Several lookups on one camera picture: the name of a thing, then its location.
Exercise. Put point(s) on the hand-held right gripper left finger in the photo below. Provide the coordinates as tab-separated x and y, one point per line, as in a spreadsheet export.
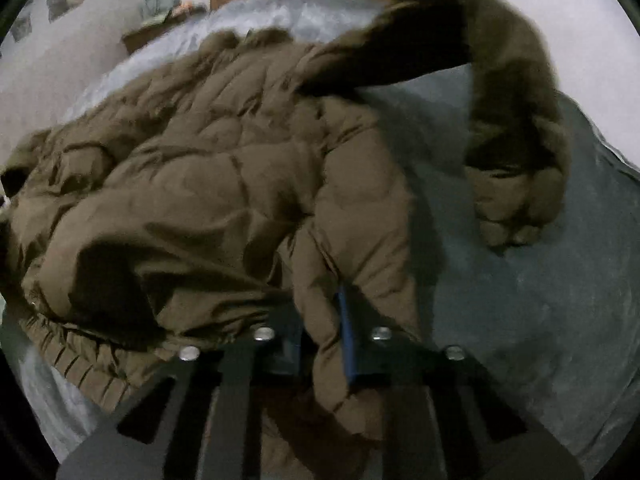
287	352

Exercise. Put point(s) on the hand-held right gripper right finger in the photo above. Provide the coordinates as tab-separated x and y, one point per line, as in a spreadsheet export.
349	340

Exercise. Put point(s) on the brown puffer jacket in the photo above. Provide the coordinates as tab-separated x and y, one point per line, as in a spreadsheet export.
225	185

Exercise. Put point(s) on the grey fleece blanket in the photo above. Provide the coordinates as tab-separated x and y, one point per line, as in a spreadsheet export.
500	310

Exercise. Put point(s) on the wooden nightstand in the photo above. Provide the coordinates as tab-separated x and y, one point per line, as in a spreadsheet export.
145	40

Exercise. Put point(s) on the teal bag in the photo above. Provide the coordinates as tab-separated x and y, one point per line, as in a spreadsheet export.
159	6

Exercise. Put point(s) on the grey cat wall sticker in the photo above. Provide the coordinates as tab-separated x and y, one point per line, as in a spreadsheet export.
65	1

